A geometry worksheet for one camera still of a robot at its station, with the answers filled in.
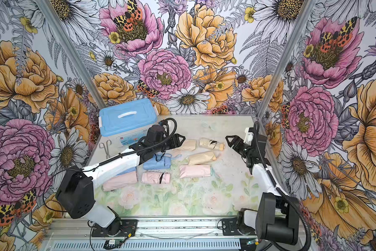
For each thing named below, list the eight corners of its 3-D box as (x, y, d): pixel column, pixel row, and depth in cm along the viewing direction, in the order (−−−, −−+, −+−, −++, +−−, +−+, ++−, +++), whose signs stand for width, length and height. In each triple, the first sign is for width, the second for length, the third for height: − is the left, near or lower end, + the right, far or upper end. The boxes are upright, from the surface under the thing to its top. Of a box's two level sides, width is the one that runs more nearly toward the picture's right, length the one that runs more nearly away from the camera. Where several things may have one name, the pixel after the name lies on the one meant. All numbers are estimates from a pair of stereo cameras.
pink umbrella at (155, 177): (141, 184, 89) (139, 181, 87) (143, 174, 93) (142, 171, 90) (170, 184, 90) (169, 181, 87) (170, 174, 93) (170, 171, 90)
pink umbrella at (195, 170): (179, 178, 92) (179, 175, 90) (180, 167, 97) (179, 164, 94) (210, 178, 93) (211, 175, 90) (209, 167, 97) (210, 164, 94)
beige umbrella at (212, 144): (197, 145, 106) (198, 142, 104) (200, 139, 109) (200, 136, 107) (223, 152, 102) (224, 150, 100) (225, 145, 106) (225, 143, 103)
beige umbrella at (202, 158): (189, 166, 96) (189, 164, 94) (187, 158, 100) (187, 155, 97) (215, 160, 99) (216, 158, 96) (212, 153, 102) (213, 150, 100)
